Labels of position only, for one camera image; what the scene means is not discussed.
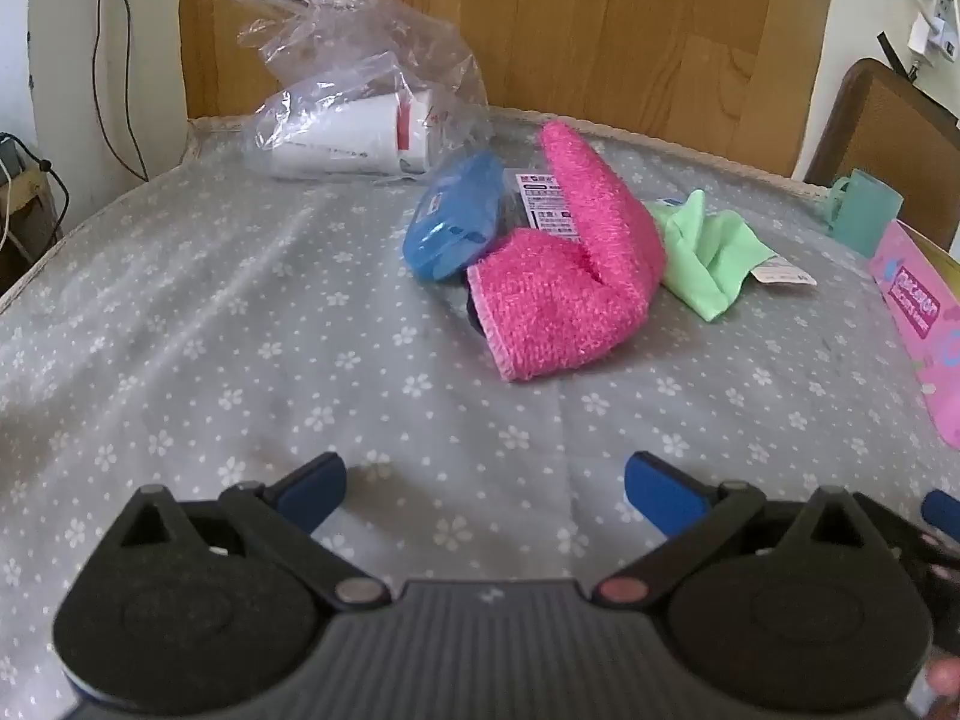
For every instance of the white paper cup stack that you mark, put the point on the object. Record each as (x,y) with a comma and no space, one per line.
(352,135)

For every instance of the white printed package label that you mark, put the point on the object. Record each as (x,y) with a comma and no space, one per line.
(546,206)

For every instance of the green microfiber cloth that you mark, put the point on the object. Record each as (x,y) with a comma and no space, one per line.
(709,255)

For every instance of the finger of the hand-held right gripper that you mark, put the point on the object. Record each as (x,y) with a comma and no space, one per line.
(943,511)

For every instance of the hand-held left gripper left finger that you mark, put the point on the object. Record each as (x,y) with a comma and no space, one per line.
(311,491)

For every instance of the teal plastic cup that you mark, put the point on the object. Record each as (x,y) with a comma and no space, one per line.
(870,210)

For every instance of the black tape strip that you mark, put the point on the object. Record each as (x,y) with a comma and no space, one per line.
(896,56)

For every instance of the blue plastic case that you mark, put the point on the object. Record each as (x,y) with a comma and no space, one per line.
(450,217)

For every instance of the wooden board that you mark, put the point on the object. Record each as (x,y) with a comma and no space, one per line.
(600,30)

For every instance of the white power strip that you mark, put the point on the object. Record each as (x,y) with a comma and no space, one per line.
(937,19)

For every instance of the clear plastic bag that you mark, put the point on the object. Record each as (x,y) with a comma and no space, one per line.
(360,30)

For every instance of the grey floral tablecloth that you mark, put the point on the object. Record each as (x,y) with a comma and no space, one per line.
(225,315)

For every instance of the brown wooden chair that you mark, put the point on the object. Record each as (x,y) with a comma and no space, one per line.
(892,127)

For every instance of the wooden side stand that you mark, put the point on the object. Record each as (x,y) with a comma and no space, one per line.
(30,199)

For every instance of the pink fluffy towel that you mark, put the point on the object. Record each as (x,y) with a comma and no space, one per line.
(570,292)

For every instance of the pink tin box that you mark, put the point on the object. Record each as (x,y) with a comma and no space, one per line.
(919,315)

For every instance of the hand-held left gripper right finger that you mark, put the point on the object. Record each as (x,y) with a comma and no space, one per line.
(664,495)

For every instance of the person's right hand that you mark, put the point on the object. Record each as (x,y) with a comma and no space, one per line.
(943,681)

